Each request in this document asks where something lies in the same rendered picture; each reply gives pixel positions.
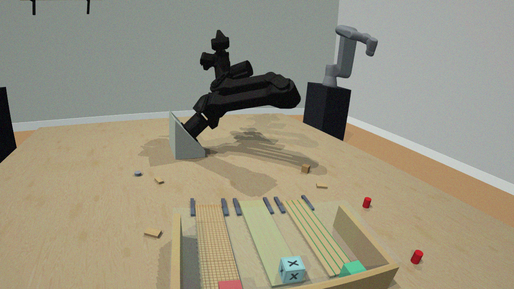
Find red cylinder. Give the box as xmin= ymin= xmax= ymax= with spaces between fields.
xmin=362 ymin=197 xmax=371 ymax=208
xmin=411 ymin=250 xmax=423 ymax=265

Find brown cube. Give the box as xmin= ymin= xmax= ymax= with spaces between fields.
xmin=301 ymin=164 xmax=310 ymax=174

